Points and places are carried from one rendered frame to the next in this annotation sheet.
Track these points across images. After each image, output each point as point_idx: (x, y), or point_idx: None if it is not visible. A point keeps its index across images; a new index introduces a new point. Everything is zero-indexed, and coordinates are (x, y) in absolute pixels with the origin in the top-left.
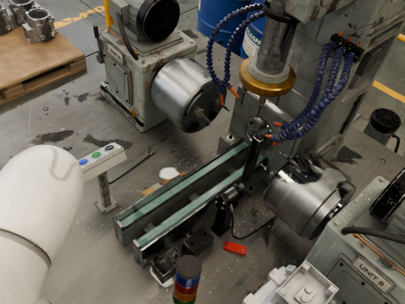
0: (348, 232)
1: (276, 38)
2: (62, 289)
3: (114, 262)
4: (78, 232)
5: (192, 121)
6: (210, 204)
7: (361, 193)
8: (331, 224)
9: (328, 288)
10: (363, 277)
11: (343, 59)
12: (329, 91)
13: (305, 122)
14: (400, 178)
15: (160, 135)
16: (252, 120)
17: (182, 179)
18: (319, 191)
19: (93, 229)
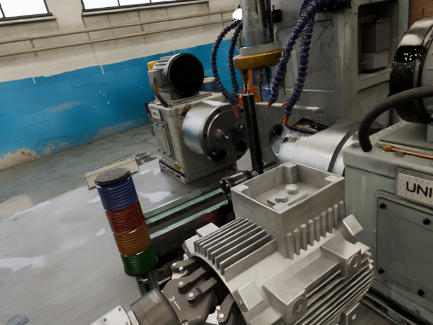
0: (362, 128)
1: (249, 0)
2: (51, 309)
3: (118, 281)
4: (94, 258)
5: (216, 147)
6: (227, 210)
7: (395, 124)
8: (346, 147)
9: (325, 178)
10: (422, 211)
11: (337, 18)
12: (310, 17)
13: (289, 53)
14: (413, 26)
15: (202, 184)
16: (274, 131)
17: (202, 193)
18: (333, 133)
19: (109, 255)
